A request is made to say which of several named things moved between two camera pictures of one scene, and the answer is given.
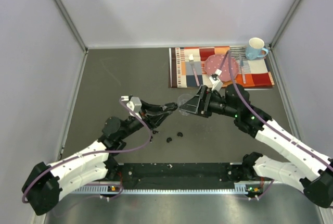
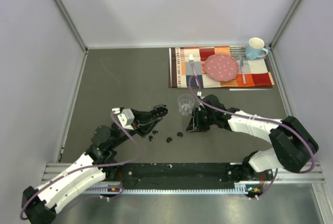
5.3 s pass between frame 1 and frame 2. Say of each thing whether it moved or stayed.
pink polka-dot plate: stayed
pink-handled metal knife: stayed
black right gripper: moved
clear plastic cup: stayed
